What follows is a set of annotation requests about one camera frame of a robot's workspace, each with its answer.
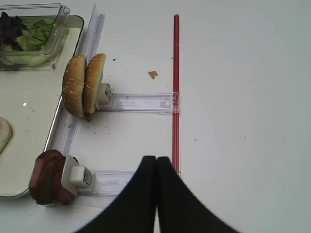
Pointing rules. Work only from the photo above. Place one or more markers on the red right boundary strip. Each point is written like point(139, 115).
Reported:
point(176, 147)

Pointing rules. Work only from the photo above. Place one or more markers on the silver metal tray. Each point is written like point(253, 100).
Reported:
point(30, 100)

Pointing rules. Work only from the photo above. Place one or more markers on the sesame bun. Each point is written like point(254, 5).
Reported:
point(73, 85)
point(93, 78)

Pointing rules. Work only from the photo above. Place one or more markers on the bread crumb piece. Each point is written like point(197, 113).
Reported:
point(153, 74)

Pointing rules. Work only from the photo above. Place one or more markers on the clear upper right rail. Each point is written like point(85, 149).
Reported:
point(161, 103)

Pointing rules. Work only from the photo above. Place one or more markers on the green lettuce leaves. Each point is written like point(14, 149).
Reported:
point(38, 43)

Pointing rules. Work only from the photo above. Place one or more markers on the front sesame bun top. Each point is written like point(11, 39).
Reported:
point(73, 85)

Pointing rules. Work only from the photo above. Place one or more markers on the clear rail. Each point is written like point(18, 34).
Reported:
point(161, 103)
point(107, 183)

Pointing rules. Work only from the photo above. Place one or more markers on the clear lower right rail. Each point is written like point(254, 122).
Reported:
point(107, 183)

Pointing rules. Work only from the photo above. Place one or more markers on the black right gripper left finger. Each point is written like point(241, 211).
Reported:
point(134, 209)

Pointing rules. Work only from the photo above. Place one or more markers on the clear plastic salad container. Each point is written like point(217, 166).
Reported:
point(55, 11)

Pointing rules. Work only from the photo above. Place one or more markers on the bottom bun on tray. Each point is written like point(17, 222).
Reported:
point(6, 133)

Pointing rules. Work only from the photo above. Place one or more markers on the rear sesame bun top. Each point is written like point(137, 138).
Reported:
point(93, 78)

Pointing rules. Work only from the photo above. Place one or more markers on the white bun pusher block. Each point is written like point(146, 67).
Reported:
point(104, 97)

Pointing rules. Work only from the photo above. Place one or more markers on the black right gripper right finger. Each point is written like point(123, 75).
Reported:
point(179, 210)

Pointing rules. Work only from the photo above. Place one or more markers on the white patty pusher block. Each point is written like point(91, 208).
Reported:
point(76, 178)

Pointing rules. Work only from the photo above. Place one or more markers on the stacked brown meat patties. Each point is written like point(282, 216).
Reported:
point(45, 183)

